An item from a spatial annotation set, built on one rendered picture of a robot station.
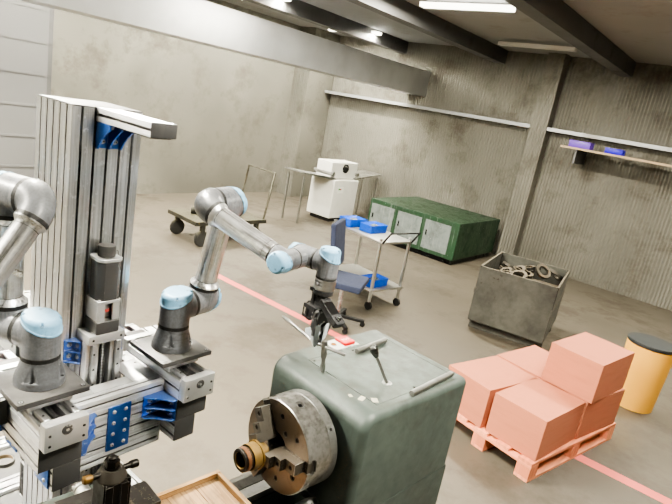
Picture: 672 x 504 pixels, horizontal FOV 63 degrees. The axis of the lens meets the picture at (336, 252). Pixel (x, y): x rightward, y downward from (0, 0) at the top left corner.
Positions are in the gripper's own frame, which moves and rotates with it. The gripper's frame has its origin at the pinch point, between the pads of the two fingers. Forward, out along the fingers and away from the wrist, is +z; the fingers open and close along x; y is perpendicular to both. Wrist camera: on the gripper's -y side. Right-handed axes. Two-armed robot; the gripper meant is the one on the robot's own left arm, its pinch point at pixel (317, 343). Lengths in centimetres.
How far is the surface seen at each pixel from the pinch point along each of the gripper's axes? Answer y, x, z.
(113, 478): -7, 75, 21
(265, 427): -9.8, 27.4, 19.6
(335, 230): 244, -255, 38
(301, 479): -25.7, 23.5, 30.1
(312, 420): -21.0, 18.4, 13.3
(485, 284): 153, -411, 78
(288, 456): -20.9, 26.0, 23.9
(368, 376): -14.7, -13.7, 8.8
